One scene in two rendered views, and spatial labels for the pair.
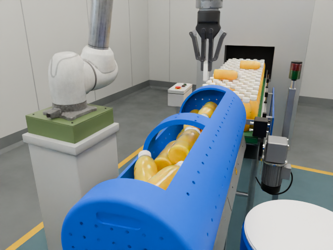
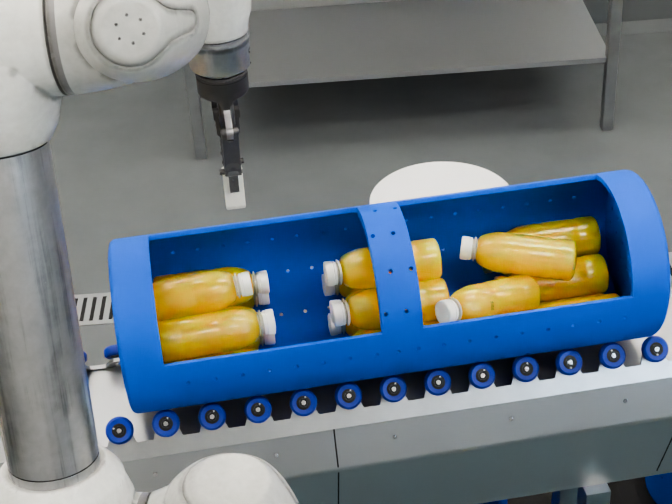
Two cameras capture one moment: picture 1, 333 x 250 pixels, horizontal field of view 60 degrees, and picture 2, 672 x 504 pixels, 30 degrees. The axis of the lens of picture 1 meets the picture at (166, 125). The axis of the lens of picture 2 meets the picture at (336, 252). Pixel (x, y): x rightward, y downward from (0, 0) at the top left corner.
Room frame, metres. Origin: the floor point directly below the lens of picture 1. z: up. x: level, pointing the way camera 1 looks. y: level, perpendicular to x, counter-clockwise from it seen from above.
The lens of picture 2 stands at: (1.62, 1.39, 2.34)
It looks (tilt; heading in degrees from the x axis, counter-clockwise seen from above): 35 degrees down; 244
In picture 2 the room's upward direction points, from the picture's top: 4 degrees counter-clockwise
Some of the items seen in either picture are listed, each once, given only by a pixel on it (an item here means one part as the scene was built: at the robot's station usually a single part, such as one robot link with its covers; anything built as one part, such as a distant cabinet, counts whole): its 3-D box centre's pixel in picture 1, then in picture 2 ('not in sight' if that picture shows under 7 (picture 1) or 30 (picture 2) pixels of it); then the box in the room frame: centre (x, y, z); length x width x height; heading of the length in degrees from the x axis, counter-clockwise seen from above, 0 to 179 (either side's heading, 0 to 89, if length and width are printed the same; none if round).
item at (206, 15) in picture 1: (208, 24); (224, 96); (1.03, -0.14, 1.48); 0.08 x 0.07 x 0.09; 71
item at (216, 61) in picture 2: (209, 0); (219, 50); (1.03, -0.14, 1.56); 0.09 x 0.09 x 0.06
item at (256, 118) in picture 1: (259, 127); not in sight; (1.43, -0.50, 0.95); 0.10 x 0.07 x 0.10; 71
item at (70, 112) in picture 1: (67, 107); not in sight; (1.28, 0.46, 1.11); 0.22 x 0.18 x 0.06; 153
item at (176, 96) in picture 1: (180, 93); not in sight; (1.75, -0.09, 1.05); 0.20 x 0.10 x 0.10; 161
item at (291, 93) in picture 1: (279, 168); not in sight; (1.70, -0.76, 0.55); 0.04 x 0.04 x 1.10; 71
